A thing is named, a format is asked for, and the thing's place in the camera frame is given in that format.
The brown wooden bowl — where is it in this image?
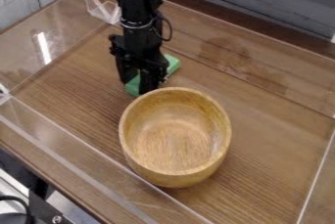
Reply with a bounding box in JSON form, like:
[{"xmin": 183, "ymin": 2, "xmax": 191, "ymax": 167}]
[{"xmin": 119, "ymin": 87, "xmax": 231, "ymax": 188}]

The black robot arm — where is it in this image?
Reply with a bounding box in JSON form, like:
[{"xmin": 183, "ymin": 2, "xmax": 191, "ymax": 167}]
[{"xmin": 108, "ymin": 0, "xmax": 169, "ymax": 95}]

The green rectangular block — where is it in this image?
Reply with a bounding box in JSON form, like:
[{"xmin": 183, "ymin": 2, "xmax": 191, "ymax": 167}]
[{"xmin": 126, "ymin": 54, "xmax": 181, "ymax": 97}]

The black metal bracket with screw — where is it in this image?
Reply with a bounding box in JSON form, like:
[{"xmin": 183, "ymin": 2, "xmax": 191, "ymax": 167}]
[{"xmin": 28, "ymin": 191, "xmax": 73, "ymax": 224}]

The clear acrylic corner bracket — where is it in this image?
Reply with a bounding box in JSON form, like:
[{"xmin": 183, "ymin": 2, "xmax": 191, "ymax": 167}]
[{"xmin": 84, "ymin": 0, "xmax": 122, "ymax": 24}]

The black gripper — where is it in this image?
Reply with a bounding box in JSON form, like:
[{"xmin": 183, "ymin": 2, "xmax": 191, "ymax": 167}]
[{"xmin": 108, "ymin": 19, "xmax": 170, "ymax": 94}]

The black cable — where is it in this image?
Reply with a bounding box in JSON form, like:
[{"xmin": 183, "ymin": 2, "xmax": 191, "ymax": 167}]
[{"xmin": 0, "ymin": 194, "xmax": 44, "ymax": 224}]

